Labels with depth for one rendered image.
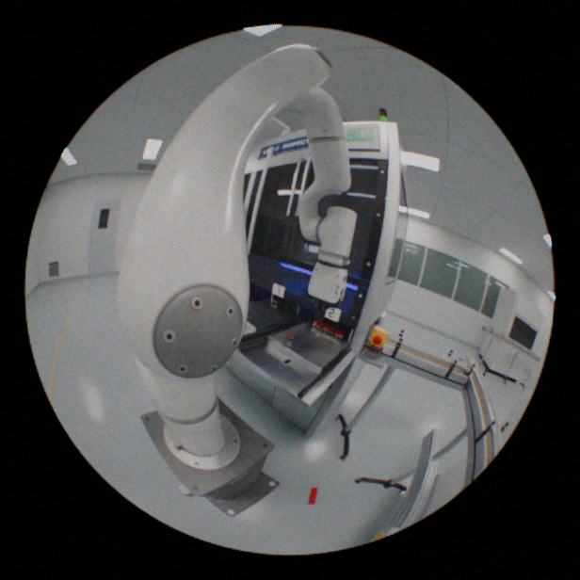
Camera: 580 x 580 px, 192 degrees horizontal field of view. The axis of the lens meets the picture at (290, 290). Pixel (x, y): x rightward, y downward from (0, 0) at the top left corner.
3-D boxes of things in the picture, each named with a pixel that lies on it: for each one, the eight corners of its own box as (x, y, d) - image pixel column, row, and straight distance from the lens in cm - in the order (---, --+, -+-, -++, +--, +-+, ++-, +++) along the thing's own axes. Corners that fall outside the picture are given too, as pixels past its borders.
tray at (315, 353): (310, 324, 100) (312, 318, 99) (351, 343, 93) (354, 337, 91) (266, 343, 75) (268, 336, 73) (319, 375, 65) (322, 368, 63)
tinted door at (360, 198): (292, 258, 95) (312, 161, 108) (370, 281, 77) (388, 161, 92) (291, 258, 95) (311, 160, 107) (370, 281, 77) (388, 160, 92)
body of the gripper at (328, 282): (353, 265, 52) (344, 302, 54) (323, 258, 56) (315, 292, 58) (344, 265, 45) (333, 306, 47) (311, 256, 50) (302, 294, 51)
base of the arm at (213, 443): (196, 481, 44) (165, 461, 27) (153, 421, 52) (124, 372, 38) (256, 445, 46) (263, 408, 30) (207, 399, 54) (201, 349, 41)
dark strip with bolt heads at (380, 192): (346, 323, 82) (378, 160, 92) (355, 327, 82) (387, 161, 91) (346, 324, 81) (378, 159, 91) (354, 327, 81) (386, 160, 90)
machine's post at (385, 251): (308, 431, 153) (389, 129, 115) (314, 434, 152) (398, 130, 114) (303, 435, 149) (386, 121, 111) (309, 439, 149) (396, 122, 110)
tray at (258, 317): (268, 303, 118) (269, 298, 117) (299, 318, 104) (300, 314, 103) (224, 312, 98) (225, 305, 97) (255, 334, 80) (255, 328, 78)
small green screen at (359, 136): (340, 150, 101) (343, 125, 114) (379, 151, 95) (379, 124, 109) (339, 149, 100) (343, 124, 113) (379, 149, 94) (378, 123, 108)
